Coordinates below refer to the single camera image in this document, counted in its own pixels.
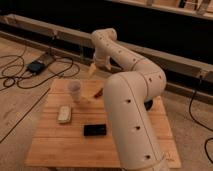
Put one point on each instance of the black rectangular block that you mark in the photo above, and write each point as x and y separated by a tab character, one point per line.
95	130

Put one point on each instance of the wooden folding table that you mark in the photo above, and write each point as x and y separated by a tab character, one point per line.
62	145

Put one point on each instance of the blue power adapter box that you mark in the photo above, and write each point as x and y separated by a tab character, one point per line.
35	67

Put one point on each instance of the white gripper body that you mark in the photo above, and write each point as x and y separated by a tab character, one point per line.
102	62

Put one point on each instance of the black bowl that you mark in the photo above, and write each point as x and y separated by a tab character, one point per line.
148	105

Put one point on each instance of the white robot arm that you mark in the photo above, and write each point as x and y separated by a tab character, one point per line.
125	95

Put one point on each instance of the translucent plastic cup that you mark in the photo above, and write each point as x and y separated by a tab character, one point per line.
74	88

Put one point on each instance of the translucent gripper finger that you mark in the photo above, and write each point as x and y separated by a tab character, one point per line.
92	69

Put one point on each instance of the white sponge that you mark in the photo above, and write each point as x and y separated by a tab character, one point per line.
64	115

